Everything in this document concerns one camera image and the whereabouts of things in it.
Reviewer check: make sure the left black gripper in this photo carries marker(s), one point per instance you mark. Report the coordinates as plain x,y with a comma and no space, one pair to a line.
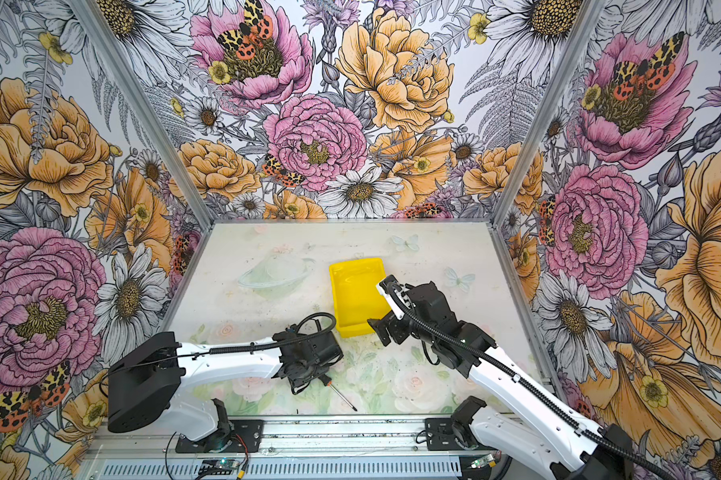
320,369

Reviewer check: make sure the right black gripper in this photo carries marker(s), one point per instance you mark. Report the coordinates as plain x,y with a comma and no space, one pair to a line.
392,323

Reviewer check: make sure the orange black handled screwdriver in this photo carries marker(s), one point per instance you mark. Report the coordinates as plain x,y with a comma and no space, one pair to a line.
338,393

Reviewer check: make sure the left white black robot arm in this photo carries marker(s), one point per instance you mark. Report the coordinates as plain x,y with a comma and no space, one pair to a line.
153,386

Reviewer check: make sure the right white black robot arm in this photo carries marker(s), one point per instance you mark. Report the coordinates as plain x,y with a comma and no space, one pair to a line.
548,437

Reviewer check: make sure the yellow plastic bin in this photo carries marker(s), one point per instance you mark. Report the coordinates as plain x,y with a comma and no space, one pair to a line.
355,295

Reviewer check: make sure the left green circuit board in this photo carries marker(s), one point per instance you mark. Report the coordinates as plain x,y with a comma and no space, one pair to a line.
222,466

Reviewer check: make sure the green circuit board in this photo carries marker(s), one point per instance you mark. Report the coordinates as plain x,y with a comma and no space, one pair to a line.
486,461
222,466

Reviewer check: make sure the right green circuit board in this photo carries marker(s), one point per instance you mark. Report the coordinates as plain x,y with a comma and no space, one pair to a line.
486,461

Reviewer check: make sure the aluminium front rail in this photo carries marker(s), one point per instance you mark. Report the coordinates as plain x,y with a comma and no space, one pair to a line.
298,447

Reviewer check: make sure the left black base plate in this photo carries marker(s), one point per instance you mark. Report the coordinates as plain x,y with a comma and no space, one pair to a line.
239,436

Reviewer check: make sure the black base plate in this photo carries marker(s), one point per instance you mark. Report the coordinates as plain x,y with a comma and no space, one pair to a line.
239,436
445,434

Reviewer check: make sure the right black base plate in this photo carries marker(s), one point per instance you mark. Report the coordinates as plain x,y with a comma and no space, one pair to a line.
445,434

